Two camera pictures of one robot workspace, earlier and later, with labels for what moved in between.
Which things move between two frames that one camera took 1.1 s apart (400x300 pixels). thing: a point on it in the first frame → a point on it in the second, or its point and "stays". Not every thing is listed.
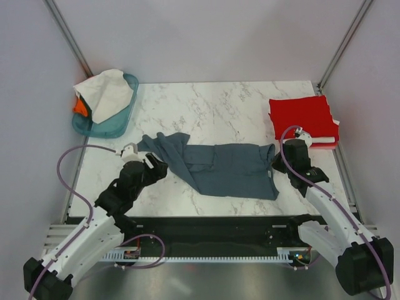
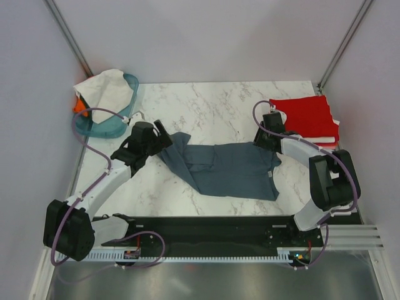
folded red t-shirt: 311,114 stays
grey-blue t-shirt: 229,169 stays
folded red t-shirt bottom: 324,145 stays
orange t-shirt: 80,108 stays
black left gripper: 160,167 → 162,141
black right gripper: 276,165 → 258,140
